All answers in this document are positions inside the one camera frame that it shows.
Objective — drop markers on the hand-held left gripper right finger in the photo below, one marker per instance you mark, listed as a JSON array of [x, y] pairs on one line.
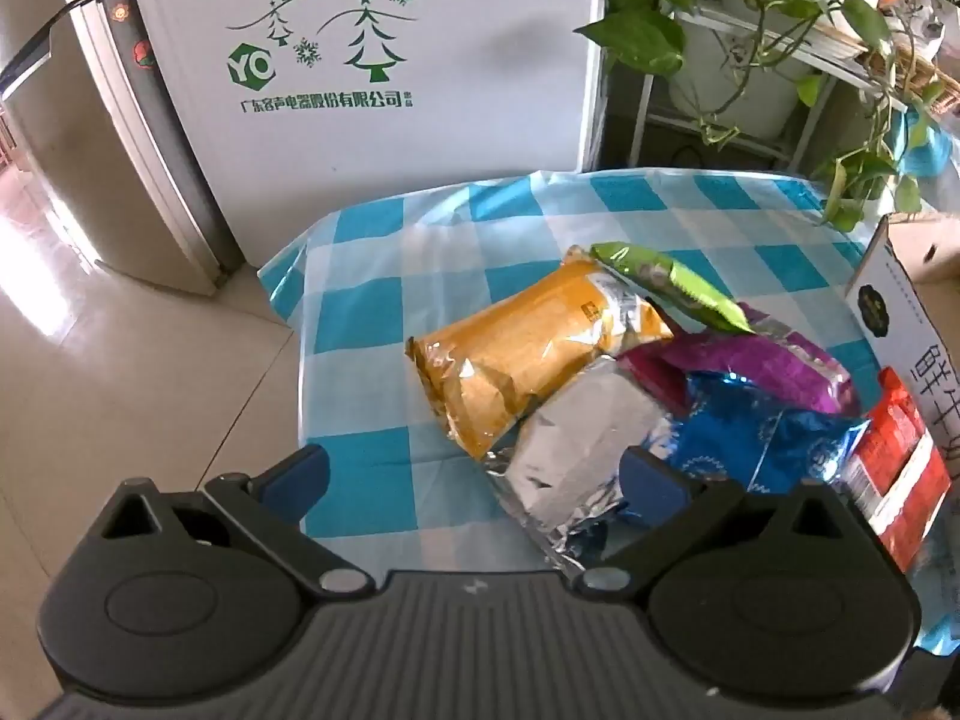
[[649, 484]]

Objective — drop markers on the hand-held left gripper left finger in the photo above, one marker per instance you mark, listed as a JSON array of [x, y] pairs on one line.
[[300, 476]]

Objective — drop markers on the purple snack packet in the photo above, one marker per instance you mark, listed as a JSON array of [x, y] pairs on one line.
[[750, 360]]

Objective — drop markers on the orange snack packet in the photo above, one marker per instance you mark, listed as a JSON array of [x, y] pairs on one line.
[[517, 345]]

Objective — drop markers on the green snack packet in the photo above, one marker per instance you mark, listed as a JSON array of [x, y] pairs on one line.
[[675, 285]]

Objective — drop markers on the white cardboard box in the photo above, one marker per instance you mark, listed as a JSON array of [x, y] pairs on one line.
[[900, 292]]

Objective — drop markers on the silver snack packet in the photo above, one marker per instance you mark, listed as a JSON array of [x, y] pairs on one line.
[[577, 427]]

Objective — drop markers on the blue snack packet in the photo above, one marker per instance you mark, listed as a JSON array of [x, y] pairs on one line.
[[750, 442]]

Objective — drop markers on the blue checkered tablecloth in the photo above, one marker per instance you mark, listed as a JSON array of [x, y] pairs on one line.
[[420, 262]]

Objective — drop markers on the red snack packet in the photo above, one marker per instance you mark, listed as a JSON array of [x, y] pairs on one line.
[[900, 465]]

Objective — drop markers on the white refrigerator with green print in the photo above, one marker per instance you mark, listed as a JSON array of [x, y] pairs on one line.
[[412, 52]]

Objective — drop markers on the blue plastic pot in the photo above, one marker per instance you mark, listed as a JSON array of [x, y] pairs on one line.
[[930, 146]]

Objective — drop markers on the green pothos plant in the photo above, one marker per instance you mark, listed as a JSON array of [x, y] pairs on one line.
[[637, 37]]

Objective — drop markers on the white plant rack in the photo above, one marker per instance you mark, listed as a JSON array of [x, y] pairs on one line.
[[757, 21]]

